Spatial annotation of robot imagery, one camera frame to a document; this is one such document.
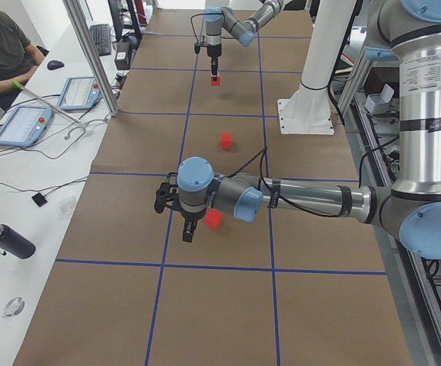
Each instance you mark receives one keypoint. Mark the red block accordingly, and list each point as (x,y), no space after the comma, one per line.
(226,141)
(213,219)
(212,83)

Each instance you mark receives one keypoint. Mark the brown paper table mat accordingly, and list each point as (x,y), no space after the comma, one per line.
(286,289)

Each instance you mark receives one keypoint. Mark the black power adapter box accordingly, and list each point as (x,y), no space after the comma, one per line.
(122,56)

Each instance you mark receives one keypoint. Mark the black keyboard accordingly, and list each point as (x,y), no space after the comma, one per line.
(100,35)

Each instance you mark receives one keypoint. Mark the clear plastic bag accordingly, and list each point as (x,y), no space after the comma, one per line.
(66,208)

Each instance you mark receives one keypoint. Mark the far blue teach pendant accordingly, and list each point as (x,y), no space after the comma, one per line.
(79,94)

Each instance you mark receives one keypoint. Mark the blue teach pendant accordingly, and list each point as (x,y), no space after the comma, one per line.
(24,126)
(79,94)

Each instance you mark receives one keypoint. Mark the small black square device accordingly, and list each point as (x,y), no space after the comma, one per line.
(39,199)

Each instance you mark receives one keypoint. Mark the black computer mouse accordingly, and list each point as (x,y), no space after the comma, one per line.
(54,64)

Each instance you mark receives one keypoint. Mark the white small open box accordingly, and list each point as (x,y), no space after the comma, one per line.
(379,103)

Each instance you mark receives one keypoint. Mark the black water bottle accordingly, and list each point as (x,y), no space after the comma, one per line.
(14,243)

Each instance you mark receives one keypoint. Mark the near blue teach pendant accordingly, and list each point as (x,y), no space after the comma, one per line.
(24,126)

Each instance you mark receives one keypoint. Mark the green tipped metal rod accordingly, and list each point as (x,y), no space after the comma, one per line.
(22,88)

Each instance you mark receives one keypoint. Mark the seated person in gray shirt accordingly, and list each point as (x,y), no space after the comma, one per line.
(19,59)

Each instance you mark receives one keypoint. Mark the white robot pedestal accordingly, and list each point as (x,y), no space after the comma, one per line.
(308,110)

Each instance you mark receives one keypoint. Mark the aluminium frame post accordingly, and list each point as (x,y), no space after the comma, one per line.
(80,26)

